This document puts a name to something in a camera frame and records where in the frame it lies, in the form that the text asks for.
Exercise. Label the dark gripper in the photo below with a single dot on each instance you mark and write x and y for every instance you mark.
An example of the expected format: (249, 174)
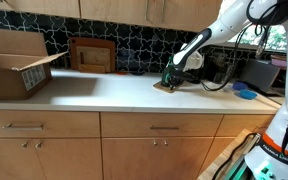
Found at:
(178, 73)

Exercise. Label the small blue plate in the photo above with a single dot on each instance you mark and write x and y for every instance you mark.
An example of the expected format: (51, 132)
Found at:
(138, 73)

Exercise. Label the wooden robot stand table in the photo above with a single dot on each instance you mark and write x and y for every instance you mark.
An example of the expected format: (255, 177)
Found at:
(214, 168)

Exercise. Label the open cardboard box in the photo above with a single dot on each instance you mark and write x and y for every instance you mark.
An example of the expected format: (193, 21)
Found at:
(4, 83)

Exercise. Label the aluminium mounting rail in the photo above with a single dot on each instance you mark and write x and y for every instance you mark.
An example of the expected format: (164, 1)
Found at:
(240, 166)

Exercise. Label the large dark brown cutting board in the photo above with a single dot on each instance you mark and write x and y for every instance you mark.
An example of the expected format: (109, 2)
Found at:
(92, 41)

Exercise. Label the small orange plate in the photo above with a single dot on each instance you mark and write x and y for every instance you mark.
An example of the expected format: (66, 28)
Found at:
(120, 72)

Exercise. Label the light wood cabinet door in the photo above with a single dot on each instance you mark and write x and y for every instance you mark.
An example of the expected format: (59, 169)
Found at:
(217, 148)
(184, 158)
(4, 163)
(34, 7)
(114, 10)
(127, 160)
(70, 161)
(187, 13)

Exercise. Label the small metal cabinet knob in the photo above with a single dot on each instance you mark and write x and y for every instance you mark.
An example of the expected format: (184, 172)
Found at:
(38, 145)
(165, 143)
(155, 142)
(24, 144)

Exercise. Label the window with dark frame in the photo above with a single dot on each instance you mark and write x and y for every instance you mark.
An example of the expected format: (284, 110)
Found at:
(277, 36)

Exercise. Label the white crumpled cloth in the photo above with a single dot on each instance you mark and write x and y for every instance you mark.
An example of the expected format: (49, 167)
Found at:
(215, 86)

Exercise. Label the light wood drawer front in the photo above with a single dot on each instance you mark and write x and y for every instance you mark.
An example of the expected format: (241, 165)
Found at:
(67, 124)
(127, 125)
(237, 125)

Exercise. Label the small wooden board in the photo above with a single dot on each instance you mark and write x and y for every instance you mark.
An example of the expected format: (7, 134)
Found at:
(91, 68)

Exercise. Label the green glass bottle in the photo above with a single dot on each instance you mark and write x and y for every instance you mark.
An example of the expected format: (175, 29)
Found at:
(166, 75)

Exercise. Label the blue bowl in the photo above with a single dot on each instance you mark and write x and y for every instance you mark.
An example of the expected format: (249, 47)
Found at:
(240, 86)
(248, 94)

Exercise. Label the metal kitchen container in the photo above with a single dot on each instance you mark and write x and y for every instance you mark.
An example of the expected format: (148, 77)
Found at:
(222, 68)

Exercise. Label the grey box appliance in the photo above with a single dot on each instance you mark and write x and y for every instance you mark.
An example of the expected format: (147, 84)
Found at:
(262, 75)

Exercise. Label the pink bowl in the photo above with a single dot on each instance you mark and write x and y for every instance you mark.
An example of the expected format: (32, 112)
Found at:
(279, 62)

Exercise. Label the light wood lower cabinet door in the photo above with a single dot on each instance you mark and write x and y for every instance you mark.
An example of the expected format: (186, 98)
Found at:
(217, 148)
(4, 163)
(70, 161)
(184, 158)
(127, 160)

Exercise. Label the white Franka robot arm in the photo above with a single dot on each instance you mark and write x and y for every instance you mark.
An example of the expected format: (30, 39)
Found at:
(230, 20)

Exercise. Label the light wood cutting board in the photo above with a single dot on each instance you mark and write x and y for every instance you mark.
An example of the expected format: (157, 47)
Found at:
(94, 55)

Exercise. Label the light wood upper cabinet door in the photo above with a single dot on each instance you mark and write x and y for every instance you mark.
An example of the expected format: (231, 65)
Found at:
(187, 13)
(34, 7)
(114, 10)

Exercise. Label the wooden sauce tray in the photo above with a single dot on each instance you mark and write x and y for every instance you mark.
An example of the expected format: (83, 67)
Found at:
(161, 87)

